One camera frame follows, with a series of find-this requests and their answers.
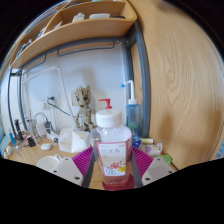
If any small white oval case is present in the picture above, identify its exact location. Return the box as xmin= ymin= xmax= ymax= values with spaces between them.
xmin=40 ymin=142 xmax=53 ymax=151

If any clear drink bottle white cap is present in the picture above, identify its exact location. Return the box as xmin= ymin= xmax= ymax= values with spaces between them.
xmin=89 ymin=109 xmax=133 ymax=187

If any white tissue pack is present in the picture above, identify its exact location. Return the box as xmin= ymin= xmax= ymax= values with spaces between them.
xmin=58 ymin=126 xmax=92 ymax=154

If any wooden shelf unit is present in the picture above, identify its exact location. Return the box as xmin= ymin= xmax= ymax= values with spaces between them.
xmin=8 ymin=0 xmax=138 ymax=71

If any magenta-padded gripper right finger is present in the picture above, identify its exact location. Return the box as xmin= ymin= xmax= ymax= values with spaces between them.
xmin=130 ymin=146 xmax=176 ymax=187

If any white pink packet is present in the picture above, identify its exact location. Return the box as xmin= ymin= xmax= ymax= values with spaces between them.
xmin=144 ymin=143 xmax=164 ymax=157

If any blue wash bottle white nozzle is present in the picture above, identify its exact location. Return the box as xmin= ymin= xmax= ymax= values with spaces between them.
xmin=120 ymin=79 xmax=142 ymax=139

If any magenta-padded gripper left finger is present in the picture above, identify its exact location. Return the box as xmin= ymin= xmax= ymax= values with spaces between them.
xmin=49 ymin=146 xmax=98 ymax=189

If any brown tree figurine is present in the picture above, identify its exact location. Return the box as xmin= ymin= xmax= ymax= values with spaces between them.
xmin=73 ymin=85 xmax=96 ymax=133

